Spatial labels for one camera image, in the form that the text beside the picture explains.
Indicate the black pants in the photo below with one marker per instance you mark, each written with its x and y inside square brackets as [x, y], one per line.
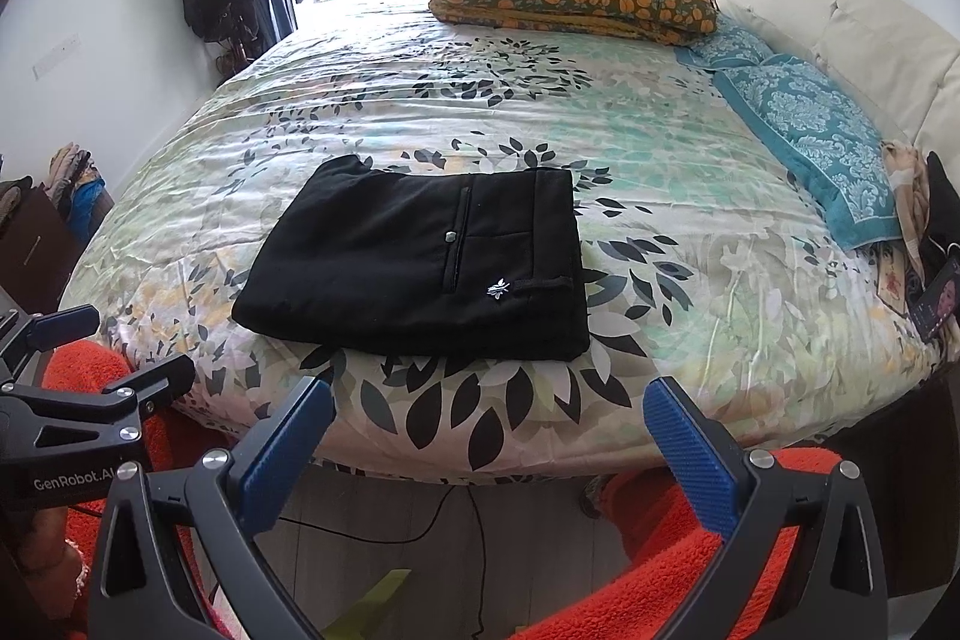
[420, 265]

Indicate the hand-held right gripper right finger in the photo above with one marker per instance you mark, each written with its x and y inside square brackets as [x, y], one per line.
[694, 452]

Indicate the person's orange fleece clothing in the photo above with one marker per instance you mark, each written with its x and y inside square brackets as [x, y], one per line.
[675, 572]

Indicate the white wall switch plate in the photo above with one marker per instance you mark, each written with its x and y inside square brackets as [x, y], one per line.
[56, 55]

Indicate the yellow-green object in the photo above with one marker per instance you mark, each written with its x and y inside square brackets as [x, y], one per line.
[379, 599]

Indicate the black cloth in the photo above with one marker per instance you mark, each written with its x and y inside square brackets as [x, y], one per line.
[943, 197]

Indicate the dark wooden cabinet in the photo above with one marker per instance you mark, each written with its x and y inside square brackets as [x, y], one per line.
[37, 250]

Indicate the beige printed cloth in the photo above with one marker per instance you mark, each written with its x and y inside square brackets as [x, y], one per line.
[904, 183]

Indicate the leaf print bedspread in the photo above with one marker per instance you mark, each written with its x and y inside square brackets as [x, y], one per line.
[525, 160]

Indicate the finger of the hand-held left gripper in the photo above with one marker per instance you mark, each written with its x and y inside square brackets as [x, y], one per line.
[161, 379]
[64, 326]

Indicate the pile of folded clothes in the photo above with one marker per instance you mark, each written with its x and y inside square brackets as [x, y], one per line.
[75, 183]

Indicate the person's left forearm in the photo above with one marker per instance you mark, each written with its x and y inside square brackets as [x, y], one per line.
[45, 542]

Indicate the smartphone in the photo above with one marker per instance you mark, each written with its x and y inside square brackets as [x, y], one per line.
[937, 302]

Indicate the cream padded headboard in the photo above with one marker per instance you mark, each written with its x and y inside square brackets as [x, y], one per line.
[847, 25]

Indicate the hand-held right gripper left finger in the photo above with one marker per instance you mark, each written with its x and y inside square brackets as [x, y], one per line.
[281, 460]

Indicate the teal patterned pillow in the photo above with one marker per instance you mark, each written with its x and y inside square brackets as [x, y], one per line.
[724, 46]
[810, 145]

